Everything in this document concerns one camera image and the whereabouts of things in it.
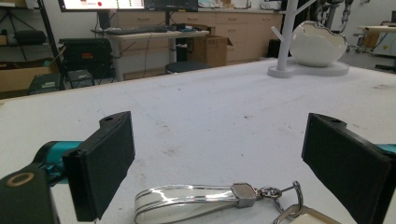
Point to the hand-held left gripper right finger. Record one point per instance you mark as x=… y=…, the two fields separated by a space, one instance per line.
x=345 y=161

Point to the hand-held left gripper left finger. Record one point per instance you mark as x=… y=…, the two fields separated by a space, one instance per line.
x=99 y=165

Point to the black device box with label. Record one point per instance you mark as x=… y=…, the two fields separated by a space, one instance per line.
x=45 y=83

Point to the black equipment case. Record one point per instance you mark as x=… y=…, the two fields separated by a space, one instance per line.
x=85 y=54

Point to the large flat cardboard box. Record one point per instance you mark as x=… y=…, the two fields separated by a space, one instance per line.
x=21 y=77

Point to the white egg-shaped bowl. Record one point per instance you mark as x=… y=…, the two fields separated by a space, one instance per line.
x=316 y=46

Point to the black metal stand pole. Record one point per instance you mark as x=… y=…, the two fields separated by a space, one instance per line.
x=49 y=40

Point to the light wooden side table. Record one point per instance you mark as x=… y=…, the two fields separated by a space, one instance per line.
x=378 y=31

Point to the black keyboard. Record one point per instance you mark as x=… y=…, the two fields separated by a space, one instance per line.
x=137 y=30

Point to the white branched jewelry stand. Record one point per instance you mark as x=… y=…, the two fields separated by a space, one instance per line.
x=288 y=34

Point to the standing desk with white legs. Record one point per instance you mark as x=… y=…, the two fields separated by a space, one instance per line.
x=155 y=35

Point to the black bag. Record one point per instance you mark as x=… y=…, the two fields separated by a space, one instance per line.
x=30 y=37

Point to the computer monitor with bright screen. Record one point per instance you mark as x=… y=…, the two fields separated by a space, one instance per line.
x=102 y=4

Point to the open cardboard box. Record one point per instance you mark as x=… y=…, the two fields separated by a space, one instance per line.
x=211 y=49

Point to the wooden cabinets with drawers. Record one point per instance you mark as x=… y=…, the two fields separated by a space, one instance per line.
x=249 y=31

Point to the dark computer monitor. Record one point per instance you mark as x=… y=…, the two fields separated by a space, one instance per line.
x=171 y=4

